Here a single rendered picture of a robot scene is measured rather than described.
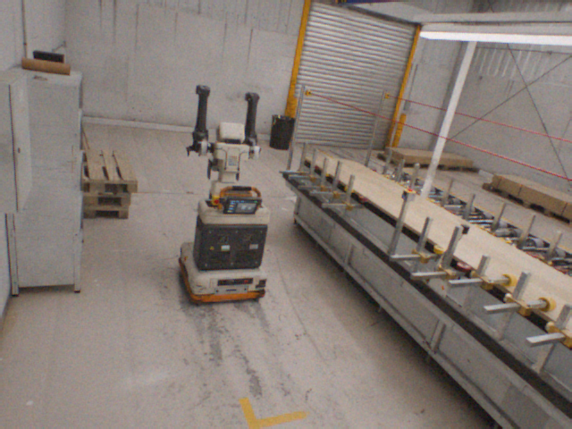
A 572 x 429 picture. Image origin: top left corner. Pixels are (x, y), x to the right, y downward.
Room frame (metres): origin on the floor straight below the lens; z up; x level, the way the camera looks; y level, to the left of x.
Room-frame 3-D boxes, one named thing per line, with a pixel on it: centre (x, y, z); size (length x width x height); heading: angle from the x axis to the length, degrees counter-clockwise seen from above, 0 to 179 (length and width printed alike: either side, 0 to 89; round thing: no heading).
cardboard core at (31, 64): (3.04, 1.90, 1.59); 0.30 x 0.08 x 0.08; 117
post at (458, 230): (2.45, -1.09, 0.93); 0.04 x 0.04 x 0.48; 27
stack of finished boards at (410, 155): (10.68, -3.41, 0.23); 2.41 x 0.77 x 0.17; 118
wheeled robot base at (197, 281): (3.14, 0.46, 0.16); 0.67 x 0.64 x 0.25; 27
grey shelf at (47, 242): (2.94, 1.85, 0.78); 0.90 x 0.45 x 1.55; 27
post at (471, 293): (2.22, -1.20, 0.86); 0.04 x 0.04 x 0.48; 27
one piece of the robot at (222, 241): (3.06, 0.42, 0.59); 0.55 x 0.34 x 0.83; 117
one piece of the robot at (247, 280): (2.86, 0.29, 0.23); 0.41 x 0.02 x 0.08; 117
